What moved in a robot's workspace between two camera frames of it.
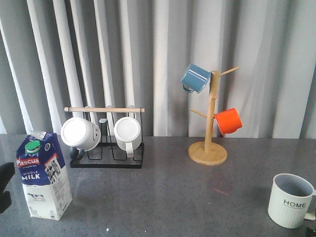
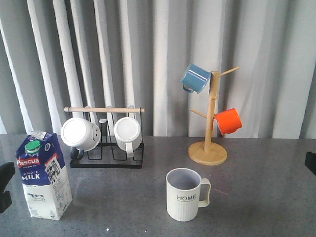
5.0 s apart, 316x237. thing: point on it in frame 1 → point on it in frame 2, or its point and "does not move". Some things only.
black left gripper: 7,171 does not move
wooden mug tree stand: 207,153 does not move
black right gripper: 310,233 → 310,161
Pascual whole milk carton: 44,175 does not move
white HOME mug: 292,200 → 186,192
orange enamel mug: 228,121 does not move
